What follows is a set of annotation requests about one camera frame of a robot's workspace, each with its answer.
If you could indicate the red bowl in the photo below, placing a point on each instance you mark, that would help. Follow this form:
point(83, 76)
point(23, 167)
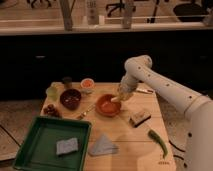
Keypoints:
point(105, 107)

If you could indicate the green plastic tray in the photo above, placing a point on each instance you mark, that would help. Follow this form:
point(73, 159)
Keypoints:
point(38, 150)

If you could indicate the dark green cup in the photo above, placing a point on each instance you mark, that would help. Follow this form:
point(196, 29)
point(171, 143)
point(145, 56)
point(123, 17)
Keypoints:
point(67, 81)

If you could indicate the brown grape bunch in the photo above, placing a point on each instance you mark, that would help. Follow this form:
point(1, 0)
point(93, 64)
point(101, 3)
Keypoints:
point(51, 110)

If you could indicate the metal spoon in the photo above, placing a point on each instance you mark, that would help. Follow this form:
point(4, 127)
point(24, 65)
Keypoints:
point(83, 114)

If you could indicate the light green cup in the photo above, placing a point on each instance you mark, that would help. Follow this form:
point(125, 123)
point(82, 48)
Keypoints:
point(52, 93)

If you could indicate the grey triangular cloth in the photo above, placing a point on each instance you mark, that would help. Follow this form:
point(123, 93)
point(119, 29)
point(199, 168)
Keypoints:
point(103, 146)

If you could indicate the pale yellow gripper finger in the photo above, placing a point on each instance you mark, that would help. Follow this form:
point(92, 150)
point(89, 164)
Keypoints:
point(124, 96)

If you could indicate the grey sponge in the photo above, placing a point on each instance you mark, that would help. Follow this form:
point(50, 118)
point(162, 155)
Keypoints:
point(66, 146)

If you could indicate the dark maroon bowl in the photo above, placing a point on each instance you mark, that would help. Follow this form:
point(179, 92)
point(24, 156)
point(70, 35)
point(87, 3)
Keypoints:
point(70, 99)

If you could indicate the small orange cup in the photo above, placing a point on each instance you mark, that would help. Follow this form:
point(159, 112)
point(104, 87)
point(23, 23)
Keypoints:
point(87, 85)

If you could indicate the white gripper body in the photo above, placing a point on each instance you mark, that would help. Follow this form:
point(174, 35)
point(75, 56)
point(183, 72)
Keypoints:
point(128, 84)

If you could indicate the wooden block brush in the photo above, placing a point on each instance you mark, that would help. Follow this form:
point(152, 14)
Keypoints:
point(138, 118)

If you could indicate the yellow banana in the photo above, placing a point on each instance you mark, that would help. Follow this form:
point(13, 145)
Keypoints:
point(115, 99)

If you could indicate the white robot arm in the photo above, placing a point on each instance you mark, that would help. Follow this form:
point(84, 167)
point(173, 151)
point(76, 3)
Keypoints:
point(196, 107)

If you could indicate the black office chair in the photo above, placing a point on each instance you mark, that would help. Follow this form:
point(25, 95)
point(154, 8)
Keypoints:
point(113, 6)

